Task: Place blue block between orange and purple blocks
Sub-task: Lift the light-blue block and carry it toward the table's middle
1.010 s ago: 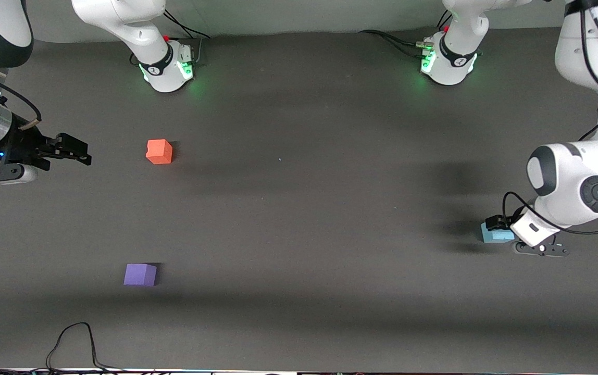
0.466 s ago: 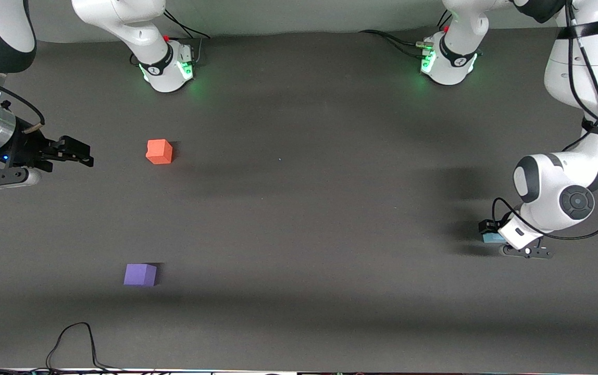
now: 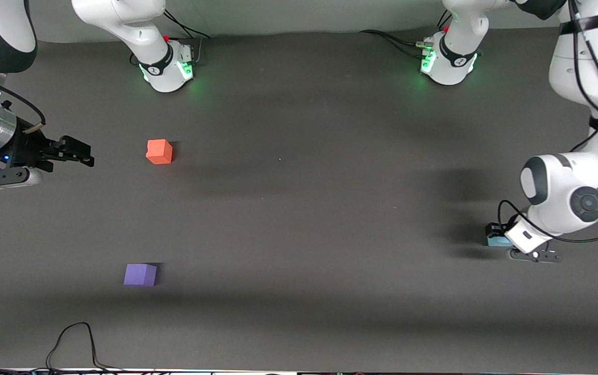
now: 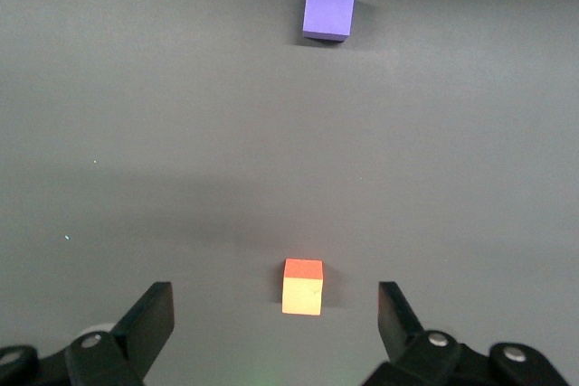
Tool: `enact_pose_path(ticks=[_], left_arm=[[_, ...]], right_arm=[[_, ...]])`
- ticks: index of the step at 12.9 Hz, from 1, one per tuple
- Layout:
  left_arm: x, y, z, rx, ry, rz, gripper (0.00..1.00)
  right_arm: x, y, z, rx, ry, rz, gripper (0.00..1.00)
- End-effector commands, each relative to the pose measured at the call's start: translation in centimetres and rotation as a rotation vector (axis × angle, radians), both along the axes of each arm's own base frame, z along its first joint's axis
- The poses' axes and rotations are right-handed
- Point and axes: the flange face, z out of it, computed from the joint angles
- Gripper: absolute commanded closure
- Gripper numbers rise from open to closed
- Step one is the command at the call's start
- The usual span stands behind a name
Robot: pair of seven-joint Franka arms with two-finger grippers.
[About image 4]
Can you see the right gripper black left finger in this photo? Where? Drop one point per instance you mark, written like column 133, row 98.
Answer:
column 145, row 327

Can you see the orange foam block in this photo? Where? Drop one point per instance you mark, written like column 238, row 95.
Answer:
column 302, row 291

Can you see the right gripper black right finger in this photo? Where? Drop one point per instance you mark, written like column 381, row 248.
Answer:
column 402, row 332

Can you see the purple foam block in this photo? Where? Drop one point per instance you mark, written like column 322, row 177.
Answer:
column 328, row 8

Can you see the dark grey table mat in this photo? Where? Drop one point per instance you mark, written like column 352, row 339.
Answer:
column 181, row 133

